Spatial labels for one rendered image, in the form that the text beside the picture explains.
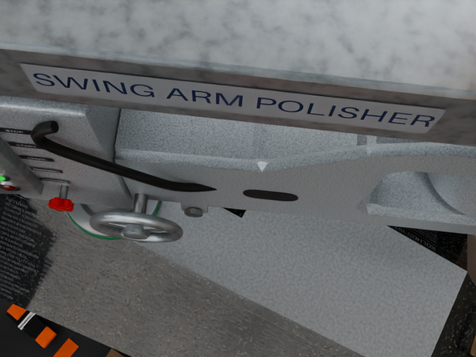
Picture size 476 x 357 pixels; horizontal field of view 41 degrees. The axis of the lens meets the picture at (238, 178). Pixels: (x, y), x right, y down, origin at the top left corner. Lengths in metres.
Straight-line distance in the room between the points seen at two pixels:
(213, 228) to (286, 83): 0.86
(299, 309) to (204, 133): 0.63
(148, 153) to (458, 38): 0.45
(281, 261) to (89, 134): 0.72
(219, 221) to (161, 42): 0.87
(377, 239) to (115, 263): 0.59
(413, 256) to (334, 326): 0.24
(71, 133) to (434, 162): 0.44
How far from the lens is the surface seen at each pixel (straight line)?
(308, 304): 1.40
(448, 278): 1.48
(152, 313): 1.51
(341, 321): 1.41
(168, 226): 0.98
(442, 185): 1.02
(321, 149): 0.80
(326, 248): 1.43
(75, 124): 0.76
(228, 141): 0.86
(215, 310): 1.44
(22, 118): 0.78
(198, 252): 1.40
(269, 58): 0.58
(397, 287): 1.45
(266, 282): 1.40
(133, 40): 0.59
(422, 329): 1.45
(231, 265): 1.40
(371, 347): 1.42
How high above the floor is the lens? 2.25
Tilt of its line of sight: 73 degrees down
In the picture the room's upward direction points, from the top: 6 degrees clockwise
